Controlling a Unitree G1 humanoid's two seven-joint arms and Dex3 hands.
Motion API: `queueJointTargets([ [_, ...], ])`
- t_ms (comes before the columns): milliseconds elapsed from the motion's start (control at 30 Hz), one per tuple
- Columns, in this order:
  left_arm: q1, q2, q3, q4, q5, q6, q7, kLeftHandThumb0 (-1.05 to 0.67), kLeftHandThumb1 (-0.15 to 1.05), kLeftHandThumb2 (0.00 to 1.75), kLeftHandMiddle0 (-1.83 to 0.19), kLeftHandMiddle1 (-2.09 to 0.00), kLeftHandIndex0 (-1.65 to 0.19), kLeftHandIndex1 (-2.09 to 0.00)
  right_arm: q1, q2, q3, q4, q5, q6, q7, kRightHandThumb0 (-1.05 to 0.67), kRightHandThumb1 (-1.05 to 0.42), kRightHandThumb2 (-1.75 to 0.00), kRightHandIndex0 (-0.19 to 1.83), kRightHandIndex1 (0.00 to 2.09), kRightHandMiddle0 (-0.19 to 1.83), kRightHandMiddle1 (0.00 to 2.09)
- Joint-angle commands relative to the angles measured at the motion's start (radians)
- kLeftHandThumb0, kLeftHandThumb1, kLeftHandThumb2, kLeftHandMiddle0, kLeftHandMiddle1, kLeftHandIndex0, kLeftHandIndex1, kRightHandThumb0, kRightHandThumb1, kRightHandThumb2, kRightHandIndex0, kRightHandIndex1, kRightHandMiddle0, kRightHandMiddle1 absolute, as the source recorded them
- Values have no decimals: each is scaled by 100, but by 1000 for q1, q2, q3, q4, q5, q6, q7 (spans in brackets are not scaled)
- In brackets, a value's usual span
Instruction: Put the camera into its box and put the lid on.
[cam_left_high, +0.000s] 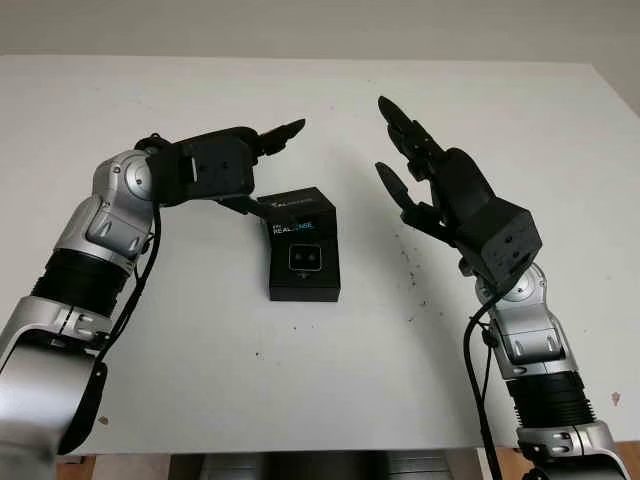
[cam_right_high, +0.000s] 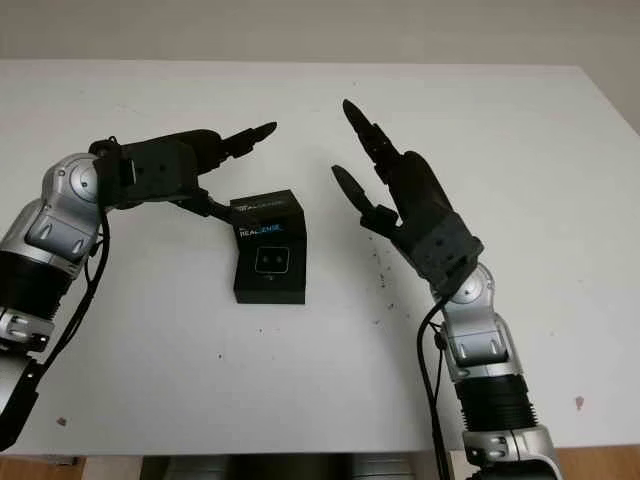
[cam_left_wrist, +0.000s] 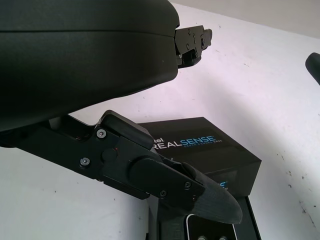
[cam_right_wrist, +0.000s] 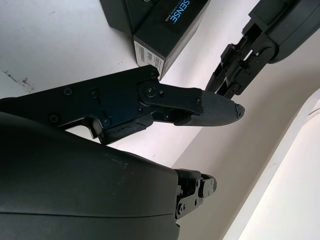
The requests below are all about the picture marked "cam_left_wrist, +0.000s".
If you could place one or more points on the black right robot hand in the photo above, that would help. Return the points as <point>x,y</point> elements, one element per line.
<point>313,65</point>

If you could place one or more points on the black RealSense box lid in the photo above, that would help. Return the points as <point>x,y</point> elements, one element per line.
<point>220,155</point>

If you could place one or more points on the small silver black camera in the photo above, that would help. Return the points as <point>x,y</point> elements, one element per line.
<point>212,228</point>

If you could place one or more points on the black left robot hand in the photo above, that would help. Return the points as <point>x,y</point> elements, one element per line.
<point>75,62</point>

